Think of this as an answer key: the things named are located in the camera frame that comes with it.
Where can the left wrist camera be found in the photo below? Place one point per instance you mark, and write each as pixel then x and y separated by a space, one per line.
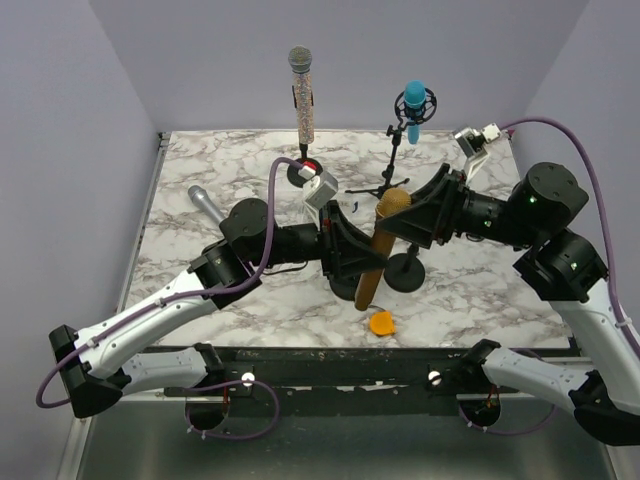
pixel 319 188

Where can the orange tape measure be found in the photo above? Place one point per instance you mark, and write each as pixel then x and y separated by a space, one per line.
pixel 382 324

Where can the silver microphone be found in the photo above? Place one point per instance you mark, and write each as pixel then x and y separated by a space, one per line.
pixel 201 200

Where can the clear screw organizer box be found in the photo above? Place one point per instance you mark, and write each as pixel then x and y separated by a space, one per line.
pixel 352 206

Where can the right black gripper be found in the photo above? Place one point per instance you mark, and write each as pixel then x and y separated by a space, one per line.
pixel 420 223

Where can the black tripod shock mount stand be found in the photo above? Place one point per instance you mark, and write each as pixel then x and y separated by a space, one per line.
pixel 396 135

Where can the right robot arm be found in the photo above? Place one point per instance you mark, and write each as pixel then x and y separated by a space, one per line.
pixel 564 269

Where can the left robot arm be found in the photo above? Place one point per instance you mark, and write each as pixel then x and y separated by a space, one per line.
pixel 102 363

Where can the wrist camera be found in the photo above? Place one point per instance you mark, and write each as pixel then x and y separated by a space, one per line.
pixel 319 188
pixel 473 144

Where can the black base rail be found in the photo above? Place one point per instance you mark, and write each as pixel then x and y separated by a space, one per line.
pixel 220 382

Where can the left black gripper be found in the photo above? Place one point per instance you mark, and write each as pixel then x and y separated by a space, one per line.
pixel 348 245

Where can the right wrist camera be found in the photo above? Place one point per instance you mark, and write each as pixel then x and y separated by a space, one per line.
pixel 473 144

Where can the round base stand, glitter mic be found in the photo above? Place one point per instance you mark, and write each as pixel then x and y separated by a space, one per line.
pixel 293 174

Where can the shock mount round base stand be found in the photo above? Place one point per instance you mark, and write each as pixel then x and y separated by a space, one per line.
pixel 344 288

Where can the blue microphone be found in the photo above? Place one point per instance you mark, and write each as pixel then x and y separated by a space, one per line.
pixel 414 107

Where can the glitter microphone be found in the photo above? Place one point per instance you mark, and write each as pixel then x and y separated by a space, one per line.
pixel 300 60

